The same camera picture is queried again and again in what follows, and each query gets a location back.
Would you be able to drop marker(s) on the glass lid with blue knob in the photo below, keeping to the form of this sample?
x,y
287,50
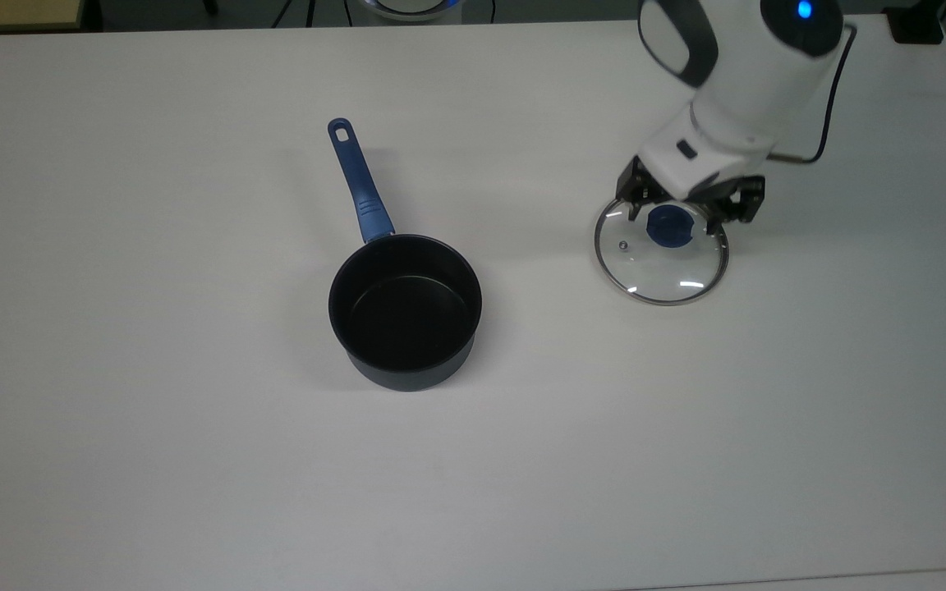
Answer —
x,y
670,267

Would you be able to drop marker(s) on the wooden board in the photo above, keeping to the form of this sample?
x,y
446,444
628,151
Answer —
x,y
13,11

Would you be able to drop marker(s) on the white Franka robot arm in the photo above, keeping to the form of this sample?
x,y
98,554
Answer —
x,y
760,57

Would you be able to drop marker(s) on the Franka gripper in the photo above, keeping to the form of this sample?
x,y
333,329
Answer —
x,y
699,156

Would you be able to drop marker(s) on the black table clamp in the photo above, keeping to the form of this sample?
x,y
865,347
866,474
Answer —
x,y
916,25

